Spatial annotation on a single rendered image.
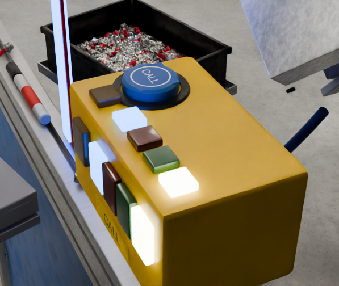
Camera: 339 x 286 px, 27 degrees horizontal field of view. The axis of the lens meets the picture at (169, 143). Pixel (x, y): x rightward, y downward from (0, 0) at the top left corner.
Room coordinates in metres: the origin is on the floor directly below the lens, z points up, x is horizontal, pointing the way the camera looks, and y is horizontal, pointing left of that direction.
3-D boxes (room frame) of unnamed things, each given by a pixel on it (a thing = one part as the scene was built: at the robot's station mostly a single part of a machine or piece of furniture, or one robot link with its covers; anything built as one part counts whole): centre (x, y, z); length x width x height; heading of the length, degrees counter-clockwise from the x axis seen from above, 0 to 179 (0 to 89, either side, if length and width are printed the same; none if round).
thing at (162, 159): (0.34, 0.00, 1.08); 0.02 x 0.02 x 0.01; 26
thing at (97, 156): (0.38, 0.05, 1.04); 0.02 x 0.01 x 0.03; 26
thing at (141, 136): (0.36, 0.02, 1.08); 0.02 x 0.02 x 0.01; 26
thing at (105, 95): (0.41, 0.04, 1.08); 0.02 x 0.02 x 0.01; 26
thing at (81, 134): (0.40, 0.06, 1.04); 0.02 x 0.01 x 0.03; 26
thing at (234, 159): (0.39, -0.01, 1.02); 0.16 x 0.10 x 0.11; 26
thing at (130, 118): (0.39, 0.03, 1.08); 0.02 x 0.02 x 0.01; 26
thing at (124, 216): (0.33, 0.03, 1.04); 0.02 x 0.01 x 0.03; 26
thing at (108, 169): (0.35, 0.04, 1.04); 0.02 x 0.01 x 0.03; 26
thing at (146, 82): (0.43, 0.01, 1.08); 0.04 x 0.04 x 0.02
